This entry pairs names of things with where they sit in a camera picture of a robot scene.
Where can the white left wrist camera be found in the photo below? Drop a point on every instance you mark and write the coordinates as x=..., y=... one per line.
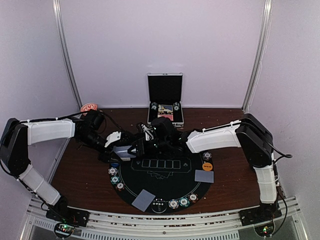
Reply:
x=113, y=137

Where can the orange chips seat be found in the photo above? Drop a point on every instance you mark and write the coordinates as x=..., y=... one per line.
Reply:
x=193, y=198
x=120, y=186

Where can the blue card box in case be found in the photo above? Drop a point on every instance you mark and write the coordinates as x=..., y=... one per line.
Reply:
x=165, y=109

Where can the red card box in case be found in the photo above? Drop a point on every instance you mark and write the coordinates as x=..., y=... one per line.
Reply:
x=169, y=116

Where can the round black poker mat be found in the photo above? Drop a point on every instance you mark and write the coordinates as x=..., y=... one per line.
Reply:
x=165, y=176

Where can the aluminium front rail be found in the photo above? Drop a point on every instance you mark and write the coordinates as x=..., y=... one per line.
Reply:
x=223, y=225

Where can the blue white chips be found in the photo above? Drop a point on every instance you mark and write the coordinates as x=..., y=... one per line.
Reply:
x=207, y=156
x=173, y=204
x=112, y=171

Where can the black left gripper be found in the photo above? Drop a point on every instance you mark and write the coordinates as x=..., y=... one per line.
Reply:
x=106, y=155

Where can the clear round dealer button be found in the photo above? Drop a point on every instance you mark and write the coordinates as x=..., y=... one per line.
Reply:
x=159, y=206

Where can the orange big blind button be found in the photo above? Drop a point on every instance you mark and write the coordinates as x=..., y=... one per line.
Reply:
x=207, y=166

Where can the right chip stack in case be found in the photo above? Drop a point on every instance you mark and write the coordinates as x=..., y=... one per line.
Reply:
x=176, y=106

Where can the green chips front seat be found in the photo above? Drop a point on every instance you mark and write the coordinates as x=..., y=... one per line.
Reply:
x=184, y=202

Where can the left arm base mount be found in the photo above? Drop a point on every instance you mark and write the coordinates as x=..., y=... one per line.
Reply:
x=60, y=211

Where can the blue white chips front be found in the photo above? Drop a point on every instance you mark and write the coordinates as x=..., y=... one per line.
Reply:
x=173, y=204

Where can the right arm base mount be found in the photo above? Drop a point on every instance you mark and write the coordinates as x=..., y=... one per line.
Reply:
x=262, y=213

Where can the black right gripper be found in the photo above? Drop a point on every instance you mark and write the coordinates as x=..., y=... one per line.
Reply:
x=143, y=151

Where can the blue small blind button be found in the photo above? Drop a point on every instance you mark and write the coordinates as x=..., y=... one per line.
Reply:
x=114, y=164

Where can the red white patterned bowl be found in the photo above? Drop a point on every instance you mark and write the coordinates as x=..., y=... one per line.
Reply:
x=88, y=107

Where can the aluminium poker case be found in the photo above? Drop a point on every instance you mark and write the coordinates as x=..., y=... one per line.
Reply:
x=165, y=89

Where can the chip stack in case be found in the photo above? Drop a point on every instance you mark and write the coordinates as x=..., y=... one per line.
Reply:
x=154, y=106
x=176, y=106

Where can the grey blue card deck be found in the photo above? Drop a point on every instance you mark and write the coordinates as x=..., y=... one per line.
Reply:
x=122, y=152

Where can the blue card front seat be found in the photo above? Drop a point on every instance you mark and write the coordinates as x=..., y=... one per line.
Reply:
x=143, y=200

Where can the left chip stack in case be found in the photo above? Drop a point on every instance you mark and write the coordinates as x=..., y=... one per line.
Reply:
x=154, y=106

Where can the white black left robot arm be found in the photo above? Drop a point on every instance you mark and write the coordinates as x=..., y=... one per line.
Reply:
x=24, y=142

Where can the orange chips front seat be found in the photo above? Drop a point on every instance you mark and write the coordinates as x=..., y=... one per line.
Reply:
x=193, y=198

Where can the green chips seat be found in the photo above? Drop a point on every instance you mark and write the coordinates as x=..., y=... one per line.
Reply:
x=114, y=179
x=184, y=202

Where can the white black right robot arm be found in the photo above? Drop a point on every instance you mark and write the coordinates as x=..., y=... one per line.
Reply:
x=247, y=133

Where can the blue card seat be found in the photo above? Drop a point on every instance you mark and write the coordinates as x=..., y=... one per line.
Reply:
x=143, y=200
x=203, y=176

